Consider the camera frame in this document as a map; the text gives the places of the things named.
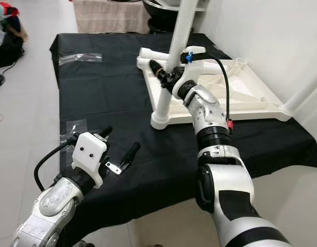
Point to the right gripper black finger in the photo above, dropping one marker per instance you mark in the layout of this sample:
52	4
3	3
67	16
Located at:
160	69

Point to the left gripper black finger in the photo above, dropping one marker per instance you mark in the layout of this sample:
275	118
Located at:
104	130
131	154

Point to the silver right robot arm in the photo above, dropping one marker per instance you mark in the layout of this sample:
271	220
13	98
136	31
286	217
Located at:
225	190

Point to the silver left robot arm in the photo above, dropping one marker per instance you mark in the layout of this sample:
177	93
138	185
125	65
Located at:
55	203

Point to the black table cloth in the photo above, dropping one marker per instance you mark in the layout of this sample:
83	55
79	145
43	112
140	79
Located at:
117	98

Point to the black round stool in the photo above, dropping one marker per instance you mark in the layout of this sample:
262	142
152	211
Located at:
161	18

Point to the beige cloth covered bench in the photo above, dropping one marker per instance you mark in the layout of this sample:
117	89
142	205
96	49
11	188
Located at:
109	18

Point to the white plastic table top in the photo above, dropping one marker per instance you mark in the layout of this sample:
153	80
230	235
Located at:
261	103

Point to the black bag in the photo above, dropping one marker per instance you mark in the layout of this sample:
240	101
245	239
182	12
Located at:
10	56

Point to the red cloth item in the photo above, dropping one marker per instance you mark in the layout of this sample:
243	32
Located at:
10	9

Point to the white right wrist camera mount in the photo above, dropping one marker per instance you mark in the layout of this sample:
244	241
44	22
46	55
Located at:
191	72

